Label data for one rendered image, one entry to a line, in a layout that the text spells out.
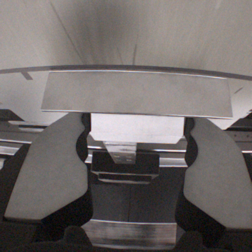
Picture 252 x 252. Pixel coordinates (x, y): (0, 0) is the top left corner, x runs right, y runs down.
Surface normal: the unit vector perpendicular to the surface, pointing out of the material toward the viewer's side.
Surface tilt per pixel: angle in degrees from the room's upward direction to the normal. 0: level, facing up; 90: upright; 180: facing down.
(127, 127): 0
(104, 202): 90
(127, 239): 90
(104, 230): 90
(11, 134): 90
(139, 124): 0
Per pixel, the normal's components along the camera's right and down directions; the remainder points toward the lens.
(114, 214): -0.03, -0.32
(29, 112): -0.05, 0.95
